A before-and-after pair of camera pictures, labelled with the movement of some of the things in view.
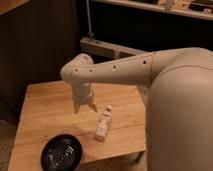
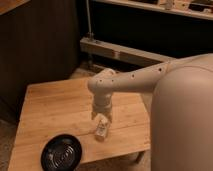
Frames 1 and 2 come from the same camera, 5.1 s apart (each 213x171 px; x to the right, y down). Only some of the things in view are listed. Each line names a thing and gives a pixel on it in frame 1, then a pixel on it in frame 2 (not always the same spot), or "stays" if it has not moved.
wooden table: [115, 129] stays
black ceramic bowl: [61, 152] stays
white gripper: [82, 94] to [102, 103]
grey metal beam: [109, 49] stays
